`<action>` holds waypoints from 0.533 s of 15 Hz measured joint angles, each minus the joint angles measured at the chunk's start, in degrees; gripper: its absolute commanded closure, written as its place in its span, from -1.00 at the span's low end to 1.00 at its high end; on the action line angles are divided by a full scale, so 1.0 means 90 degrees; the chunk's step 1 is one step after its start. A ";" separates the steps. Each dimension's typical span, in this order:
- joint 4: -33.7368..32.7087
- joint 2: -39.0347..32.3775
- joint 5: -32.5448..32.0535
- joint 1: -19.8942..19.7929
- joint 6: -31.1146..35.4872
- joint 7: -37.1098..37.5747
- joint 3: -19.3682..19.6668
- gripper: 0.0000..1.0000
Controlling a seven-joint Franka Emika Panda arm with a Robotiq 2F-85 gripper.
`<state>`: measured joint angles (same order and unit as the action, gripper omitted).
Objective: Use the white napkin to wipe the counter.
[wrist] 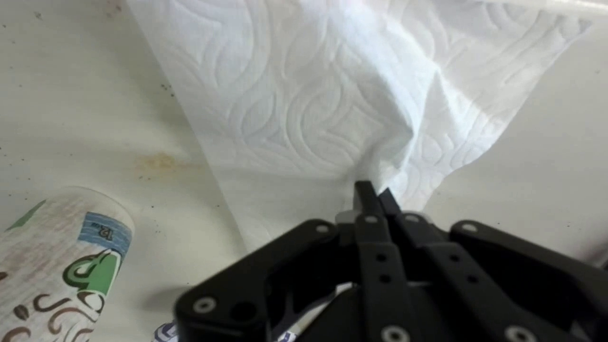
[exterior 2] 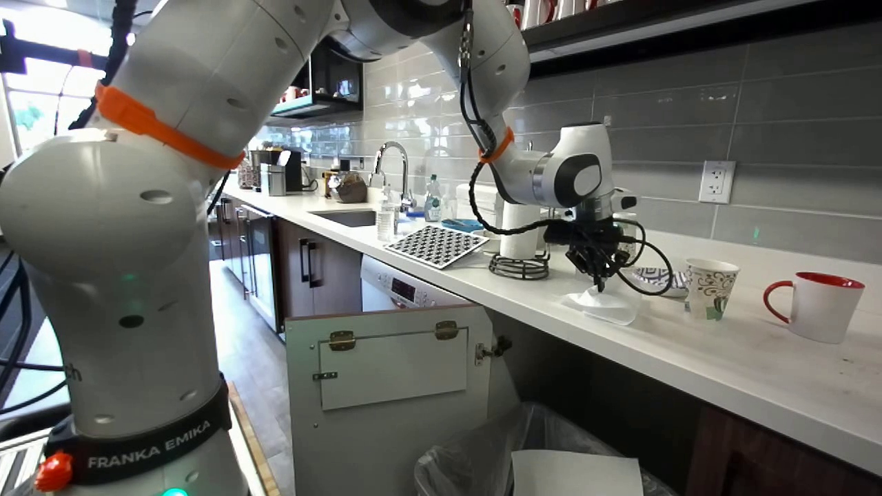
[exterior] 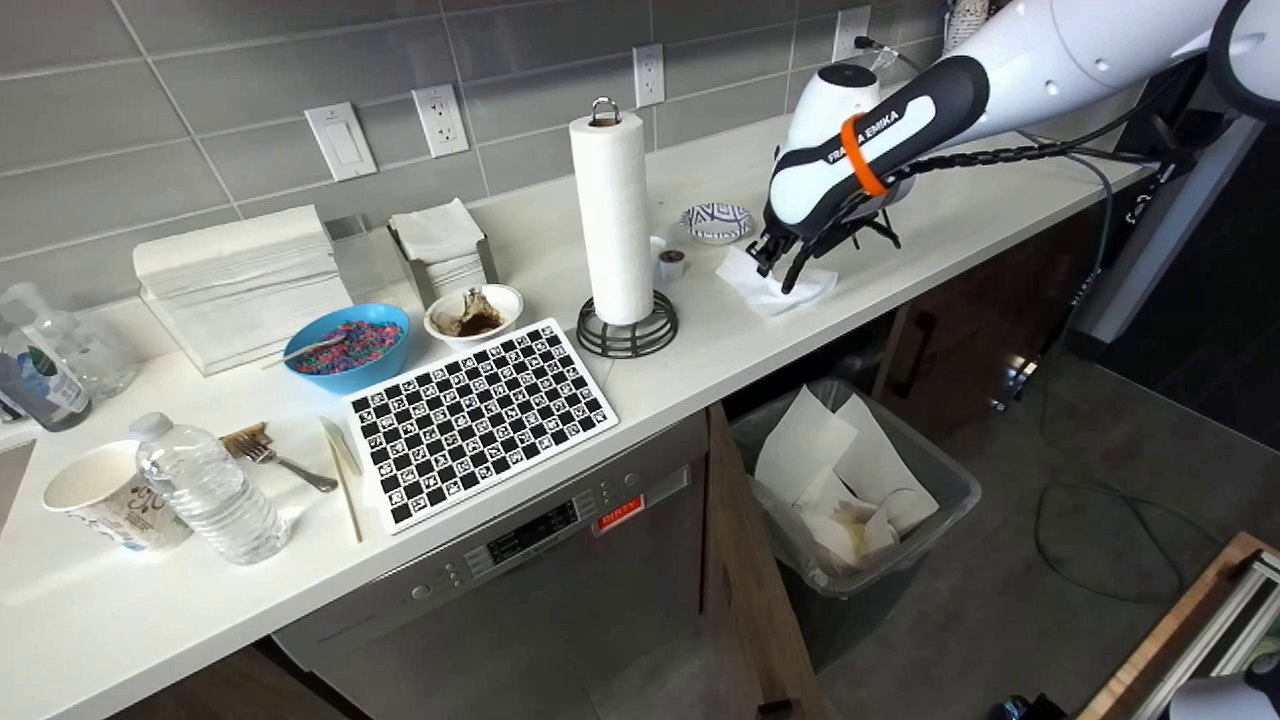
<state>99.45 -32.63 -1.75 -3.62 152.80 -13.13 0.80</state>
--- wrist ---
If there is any small patterned bowl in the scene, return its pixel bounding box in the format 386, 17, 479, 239
152, 319, 182, 342

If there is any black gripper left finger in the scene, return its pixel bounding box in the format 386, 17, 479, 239
173, 179, 414, 342

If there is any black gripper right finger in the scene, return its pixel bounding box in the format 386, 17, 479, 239
378, 186, 608, 342

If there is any patterned paper cup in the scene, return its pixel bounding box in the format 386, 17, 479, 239
0, 184, 137, 342

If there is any white paper napkin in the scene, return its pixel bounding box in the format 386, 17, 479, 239
125, 0, 599, 257

